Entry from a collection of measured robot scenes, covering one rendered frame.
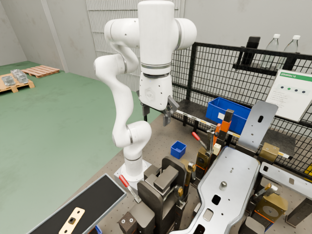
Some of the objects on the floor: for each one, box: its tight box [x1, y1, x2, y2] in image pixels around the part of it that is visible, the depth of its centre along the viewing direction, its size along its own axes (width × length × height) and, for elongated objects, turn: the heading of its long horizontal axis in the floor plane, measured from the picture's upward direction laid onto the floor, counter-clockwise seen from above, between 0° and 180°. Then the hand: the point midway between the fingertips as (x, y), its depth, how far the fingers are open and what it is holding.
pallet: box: [20, 65, 60, 78], centre depth 538 cm, size 113×78×10 cm
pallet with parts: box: [0, 69, 35, 93], centre depth 432 cm, size 140×95×39 cm
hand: (156, 117), depth 52 cm, fingers open, 8 cm apart
